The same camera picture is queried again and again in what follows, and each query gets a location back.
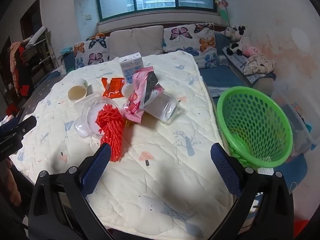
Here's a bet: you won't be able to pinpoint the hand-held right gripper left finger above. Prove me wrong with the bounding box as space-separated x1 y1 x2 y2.
28 143 118 240

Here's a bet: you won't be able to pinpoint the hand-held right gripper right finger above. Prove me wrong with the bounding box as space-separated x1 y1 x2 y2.
205 142 294 240

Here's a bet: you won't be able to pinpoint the red mesh net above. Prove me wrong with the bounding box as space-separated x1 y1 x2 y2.
95 104 125 162

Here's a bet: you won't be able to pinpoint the green plastic basket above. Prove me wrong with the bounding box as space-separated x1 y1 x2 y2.
216 86 293 169

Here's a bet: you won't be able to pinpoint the clear round plastic container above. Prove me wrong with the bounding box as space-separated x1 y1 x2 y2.
74 97 119 138

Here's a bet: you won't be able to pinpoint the pink snack packet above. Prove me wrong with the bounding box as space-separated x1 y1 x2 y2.
122 66 164 123

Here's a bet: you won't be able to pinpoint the person's left hand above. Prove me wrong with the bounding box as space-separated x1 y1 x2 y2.
5 159 22 206

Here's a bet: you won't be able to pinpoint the hanging red orange clothes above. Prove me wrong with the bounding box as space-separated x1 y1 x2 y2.
9 41 34 96

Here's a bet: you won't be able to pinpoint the paper cup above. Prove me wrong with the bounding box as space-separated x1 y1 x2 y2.
68 78 88 103

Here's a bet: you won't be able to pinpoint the metal shelf rack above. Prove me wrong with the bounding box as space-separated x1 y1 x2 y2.
22 27 57 85

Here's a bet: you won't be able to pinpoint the white quilted printed blanket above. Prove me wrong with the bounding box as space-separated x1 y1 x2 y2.
9 50 237 240

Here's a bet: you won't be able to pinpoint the orange snack packet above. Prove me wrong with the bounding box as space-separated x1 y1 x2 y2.
101 77 125 98

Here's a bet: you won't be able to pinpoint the round white lidded tub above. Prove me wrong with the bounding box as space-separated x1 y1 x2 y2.
124 84 136 98

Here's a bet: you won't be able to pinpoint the clear plastic storage box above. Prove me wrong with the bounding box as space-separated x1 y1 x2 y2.
271 90 318 157

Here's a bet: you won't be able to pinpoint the blue sofa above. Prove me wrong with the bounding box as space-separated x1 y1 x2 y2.
199 32 277 99

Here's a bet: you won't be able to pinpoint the small butterfly print cushion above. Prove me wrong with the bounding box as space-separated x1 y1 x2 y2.
74 36 110 69

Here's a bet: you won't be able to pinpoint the dark doorway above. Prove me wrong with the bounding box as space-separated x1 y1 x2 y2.
20 0 42 40

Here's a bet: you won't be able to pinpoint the white milk carton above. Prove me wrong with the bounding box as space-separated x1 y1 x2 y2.
119 52 143 83

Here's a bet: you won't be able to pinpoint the spotted cream cloth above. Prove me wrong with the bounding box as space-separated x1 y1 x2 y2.
244 54 277 75

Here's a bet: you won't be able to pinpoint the pink plush toy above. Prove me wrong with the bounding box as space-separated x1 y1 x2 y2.
244 45 261 57

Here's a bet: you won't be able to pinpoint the black and white plush toy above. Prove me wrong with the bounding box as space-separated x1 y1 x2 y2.
221 25 251 56

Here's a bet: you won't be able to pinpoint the plain grey cushion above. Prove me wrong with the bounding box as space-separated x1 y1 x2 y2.
109 26 164 60

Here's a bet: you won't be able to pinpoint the large butterfly print cushion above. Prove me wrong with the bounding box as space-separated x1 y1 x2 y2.
163 23 218 68

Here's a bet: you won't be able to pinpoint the colourful pinwheel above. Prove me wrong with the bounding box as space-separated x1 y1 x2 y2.
213 0 230 27

